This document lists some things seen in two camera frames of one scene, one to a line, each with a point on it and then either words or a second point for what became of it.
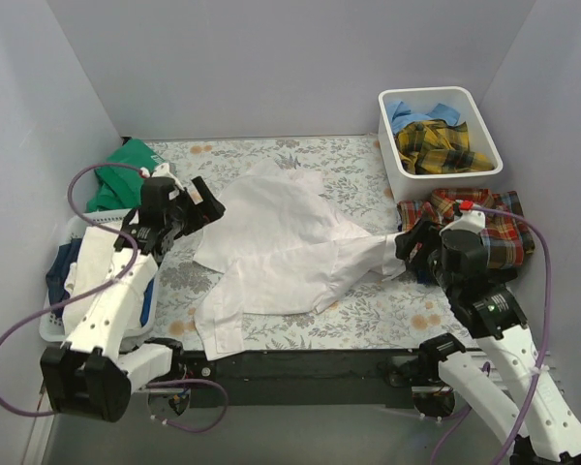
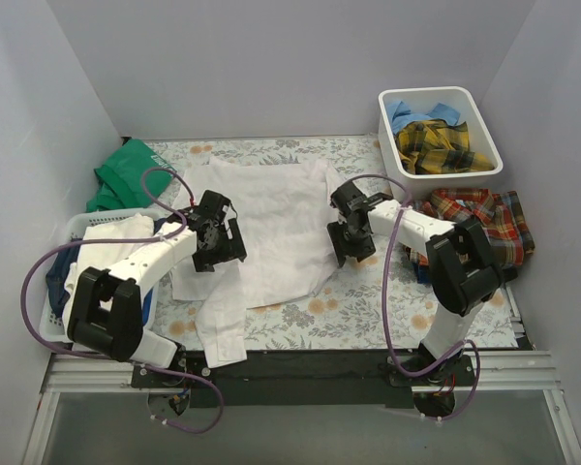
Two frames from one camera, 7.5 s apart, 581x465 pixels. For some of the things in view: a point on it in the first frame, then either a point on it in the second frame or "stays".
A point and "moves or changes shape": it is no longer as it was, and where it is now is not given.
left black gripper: x=194 y=213 to x=225 y=249
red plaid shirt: x=504 y=231 stays
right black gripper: x=417 y=245 to x=347 y=242
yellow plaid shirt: x=436 y=146 stays
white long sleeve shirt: x=273 y=240 moves or changes shape
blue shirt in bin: x=401 y=115 stays
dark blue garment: x=66 y=255 stays
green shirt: x=120 y=187 stays
